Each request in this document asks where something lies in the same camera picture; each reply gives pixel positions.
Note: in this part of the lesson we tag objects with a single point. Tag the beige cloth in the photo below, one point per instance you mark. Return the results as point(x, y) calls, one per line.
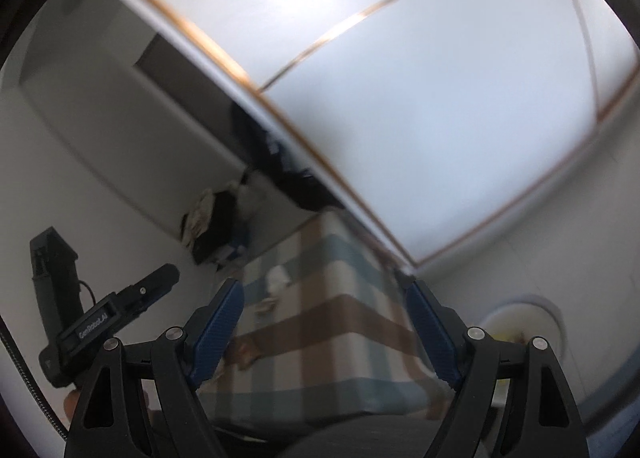
point(200, 213)

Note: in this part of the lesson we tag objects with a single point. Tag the white round waste bin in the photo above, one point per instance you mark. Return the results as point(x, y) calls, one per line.
point(545, 318)

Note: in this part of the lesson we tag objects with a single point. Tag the black backpack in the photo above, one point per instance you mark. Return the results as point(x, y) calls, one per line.
point(295, 178)

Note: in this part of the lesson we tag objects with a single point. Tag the brown packet with red heart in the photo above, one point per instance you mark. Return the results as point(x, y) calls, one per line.
point(245, 354)

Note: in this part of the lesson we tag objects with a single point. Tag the brown door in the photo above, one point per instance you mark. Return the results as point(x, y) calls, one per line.
point(175, 73)

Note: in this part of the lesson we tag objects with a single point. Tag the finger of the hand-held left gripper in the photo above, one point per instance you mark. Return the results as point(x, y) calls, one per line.
point(157, 283)

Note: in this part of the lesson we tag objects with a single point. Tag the person's left hand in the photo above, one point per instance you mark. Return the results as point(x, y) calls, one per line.
point(72, 403)

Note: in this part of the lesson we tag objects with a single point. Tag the black clothes pile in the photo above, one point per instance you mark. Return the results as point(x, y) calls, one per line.
point(215, 238)

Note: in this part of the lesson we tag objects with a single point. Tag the window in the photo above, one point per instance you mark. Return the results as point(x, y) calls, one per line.
point(450, 88)

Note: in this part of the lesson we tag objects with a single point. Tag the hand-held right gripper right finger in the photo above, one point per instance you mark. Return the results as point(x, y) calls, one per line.
point(430, 333)

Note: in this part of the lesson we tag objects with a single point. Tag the checkered tablecloth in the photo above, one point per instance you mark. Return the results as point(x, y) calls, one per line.
point(325, 328)

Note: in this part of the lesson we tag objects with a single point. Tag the white plastic bag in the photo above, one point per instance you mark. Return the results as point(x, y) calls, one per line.
point(250, 195)

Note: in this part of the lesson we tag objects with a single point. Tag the crumpled white tissue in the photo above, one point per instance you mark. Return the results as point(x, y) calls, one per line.
point(277, 280)

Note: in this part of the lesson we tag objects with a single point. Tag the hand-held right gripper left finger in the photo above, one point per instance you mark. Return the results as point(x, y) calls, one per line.
point(217, 328)

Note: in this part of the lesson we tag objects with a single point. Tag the small candy wrapper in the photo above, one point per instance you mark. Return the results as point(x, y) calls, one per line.
point(265, 308)

